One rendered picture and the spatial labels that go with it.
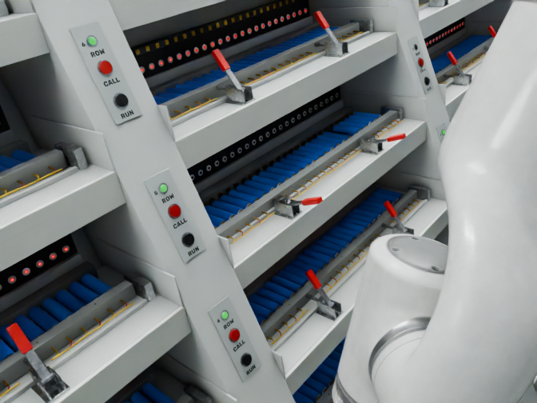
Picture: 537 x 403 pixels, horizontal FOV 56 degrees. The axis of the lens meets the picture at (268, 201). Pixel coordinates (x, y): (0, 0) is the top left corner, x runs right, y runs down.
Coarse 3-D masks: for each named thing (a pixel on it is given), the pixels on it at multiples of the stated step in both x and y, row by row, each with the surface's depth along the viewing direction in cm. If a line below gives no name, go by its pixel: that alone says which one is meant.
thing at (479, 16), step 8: (496, 0) 155; (504, 0) 154; (512, 0) 152; (480, 8) 159; (488, 8) 158; (496, 8) 156; (504, 8) 155; (472, 16) 162; (480, 16) 160; (488, 16) 159; (496, 16) 157; (504, 16) 156; (464, 24) 165
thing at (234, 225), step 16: (368, 128) 105; (352, 144) 101; (320, 160) 95; (336, 160) 98; (304, 176) 91; (272, 192) 87; (288, 192) 89; (256, 208) 83; (224, 224) 80; (240, 224) 81
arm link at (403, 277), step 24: (384, 240) 41; (408, 240) 42; (432, 240) 43; (384, 264) 38; (408, 264) 38; (432, 264) 38; (360, 288) 41; (384, 288) 38; (408, 288) 37; (432, 288) 36; (360, 312) 41; (384, 312) 38; (408, 312) 37; (432, 312) 37; (360, 336) 41; (384, 336) 38; (360, 360) 40; (360, 384) 41
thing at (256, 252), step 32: (352, 96) 120; (384, 96) 114; (416, 128) 108; (352, 160) 99; (384, 160) 100; (320, 192) 89; (352, 192) 94; (288, 224) 82; (320, 224) 88; (256, 256) 77
